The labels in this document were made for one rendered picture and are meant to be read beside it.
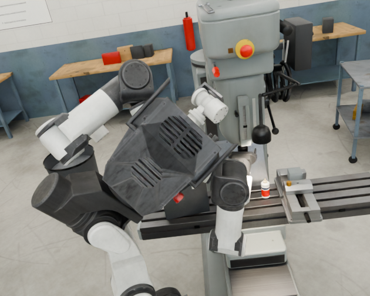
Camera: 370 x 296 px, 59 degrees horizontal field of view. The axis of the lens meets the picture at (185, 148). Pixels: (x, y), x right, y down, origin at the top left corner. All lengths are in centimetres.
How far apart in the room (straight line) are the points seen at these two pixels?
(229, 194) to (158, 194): 22
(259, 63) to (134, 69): 50
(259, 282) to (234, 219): 58
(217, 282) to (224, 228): 124
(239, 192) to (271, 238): 72
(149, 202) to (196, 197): 70
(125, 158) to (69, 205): 21
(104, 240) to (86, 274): 189
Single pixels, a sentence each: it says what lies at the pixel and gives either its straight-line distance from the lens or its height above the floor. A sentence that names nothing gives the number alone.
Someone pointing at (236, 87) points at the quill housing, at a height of 158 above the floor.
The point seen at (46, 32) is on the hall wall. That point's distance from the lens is 601.
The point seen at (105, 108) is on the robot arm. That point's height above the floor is 170.
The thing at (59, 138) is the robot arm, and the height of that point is 165.
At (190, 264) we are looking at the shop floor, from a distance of 272.
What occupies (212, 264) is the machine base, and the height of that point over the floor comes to 20.
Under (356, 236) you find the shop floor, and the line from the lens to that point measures 297.
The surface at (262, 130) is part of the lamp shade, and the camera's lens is 126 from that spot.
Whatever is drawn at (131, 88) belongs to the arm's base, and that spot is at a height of 174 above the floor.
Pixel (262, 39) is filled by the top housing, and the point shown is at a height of 178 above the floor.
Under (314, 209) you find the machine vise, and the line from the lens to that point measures 157.
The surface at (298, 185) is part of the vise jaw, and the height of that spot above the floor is 106.
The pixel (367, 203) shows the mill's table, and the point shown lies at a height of 94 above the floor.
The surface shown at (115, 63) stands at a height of 88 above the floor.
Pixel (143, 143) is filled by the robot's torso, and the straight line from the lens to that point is 87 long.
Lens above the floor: 203
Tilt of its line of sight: 29 degrees down
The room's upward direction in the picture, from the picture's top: 9 degrees counter-clockwise
